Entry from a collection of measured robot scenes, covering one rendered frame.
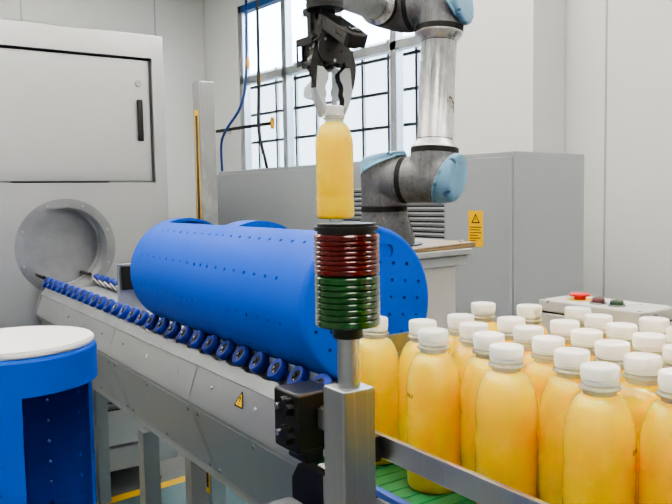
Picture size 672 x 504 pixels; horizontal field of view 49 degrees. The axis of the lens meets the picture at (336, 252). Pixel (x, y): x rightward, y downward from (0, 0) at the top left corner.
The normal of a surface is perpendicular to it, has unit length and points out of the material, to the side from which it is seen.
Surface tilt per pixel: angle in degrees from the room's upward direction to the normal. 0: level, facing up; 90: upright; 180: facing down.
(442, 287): 90
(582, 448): 90
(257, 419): 71
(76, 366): 90
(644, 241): 90
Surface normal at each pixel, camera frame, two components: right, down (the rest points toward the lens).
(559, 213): 0.65, 0.05
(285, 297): -0.82, -0.11
